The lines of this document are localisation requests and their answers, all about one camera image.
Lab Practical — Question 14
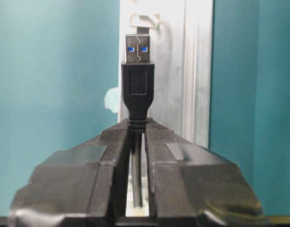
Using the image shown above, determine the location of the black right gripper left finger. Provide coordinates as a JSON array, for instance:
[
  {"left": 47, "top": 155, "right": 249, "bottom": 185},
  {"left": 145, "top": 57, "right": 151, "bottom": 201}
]
[{"left": 8, "top": 120, "right": 130, "bottom": 227}]

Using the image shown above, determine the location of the silver aluminium extrusion rail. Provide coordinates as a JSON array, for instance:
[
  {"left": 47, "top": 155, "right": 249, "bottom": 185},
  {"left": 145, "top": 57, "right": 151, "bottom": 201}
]
[{"left": 119, "top": 0, "right": 213, "bottom": 148}]

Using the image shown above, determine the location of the black USB cable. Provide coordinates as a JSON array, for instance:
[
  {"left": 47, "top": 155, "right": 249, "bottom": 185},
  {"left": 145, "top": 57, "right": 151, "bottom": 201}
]
[{"left": 121, "top": 34, "right": 156, "bottom": 209}]

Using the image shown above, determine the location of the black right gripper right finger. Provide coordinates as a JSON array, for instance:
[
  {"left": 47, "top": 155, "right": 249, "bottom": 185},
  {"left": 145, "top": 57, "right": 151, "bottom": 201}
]
[{"left": 145, "top": 119, "right": 268, "bottom": 227}]

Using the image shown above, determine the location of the left white cable-tie ring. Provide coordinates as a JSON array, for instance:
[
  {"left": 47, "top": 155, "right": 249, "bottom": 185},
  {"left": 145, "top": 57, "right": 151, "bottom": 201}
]
[{"left": 129, "top": 13, "right": 174, "bottom": 50}]

